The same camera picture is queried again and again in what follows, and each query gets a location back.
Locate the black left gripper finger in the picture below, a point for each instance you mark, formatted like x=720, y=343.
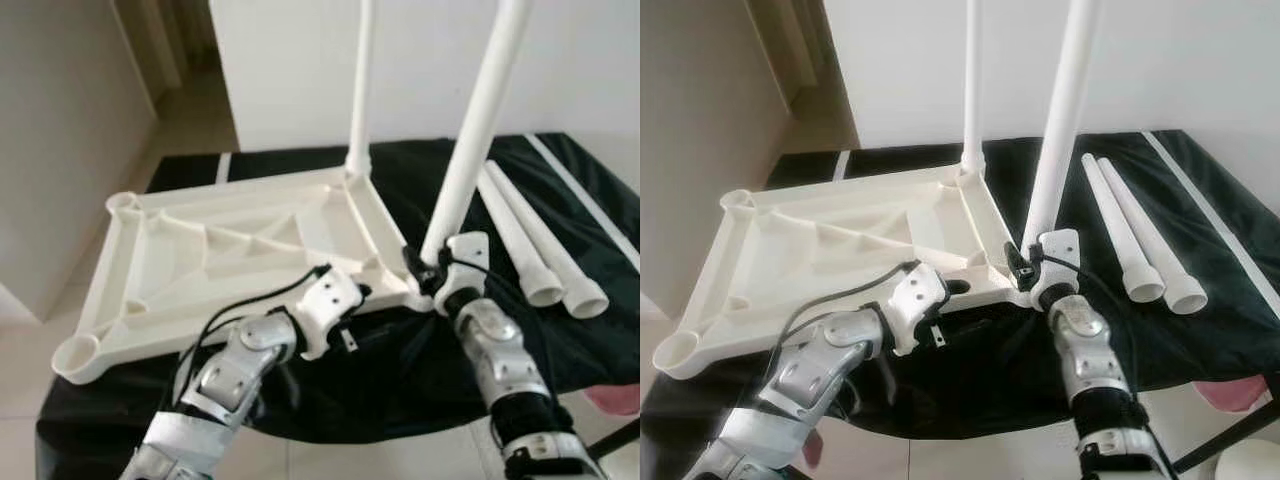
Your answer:
x=362, y=292
x=957, y=288

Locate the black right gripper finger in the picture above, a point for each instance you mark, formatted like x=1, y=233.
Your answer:
x=412, y=268
x=1013, y=268

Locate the white plastic table top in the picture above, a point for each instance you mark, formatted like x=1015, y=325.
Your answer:
x=150, y=290
x=760, y=290

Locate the black cloth table cover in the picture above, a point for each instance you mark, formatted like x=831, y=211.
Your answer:
x=1000, y=385
x=420, y=380

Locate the pink object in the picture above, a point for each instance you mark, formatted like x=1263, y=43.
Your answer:
x=812, y=450
x=615, y=398
x=1230, y=392

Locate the black metal rod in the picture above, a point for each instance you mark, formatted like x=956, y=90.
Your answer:
x=1225, y=438
x=615, y=437

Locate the white round base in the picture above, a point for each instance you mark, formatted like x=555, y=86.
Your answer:
x=1250, y=465

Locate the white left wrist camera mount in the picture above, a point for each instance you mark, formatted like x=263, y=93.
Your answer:
x=912, y=300
x=325, y=300

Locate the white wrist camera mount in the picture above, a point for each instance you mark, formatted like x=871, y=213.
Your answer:
x=912, y=300
x=325, y=300
x=1060, y=245
x=468, y=248

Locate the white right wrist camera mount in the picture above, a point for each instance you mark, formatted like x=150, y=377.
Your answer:
x=1060, y=245
x=468, y=248

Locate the beige door frame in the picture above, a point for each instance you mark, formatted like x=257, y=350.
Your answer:
x=775, y=40
x=145, y=40

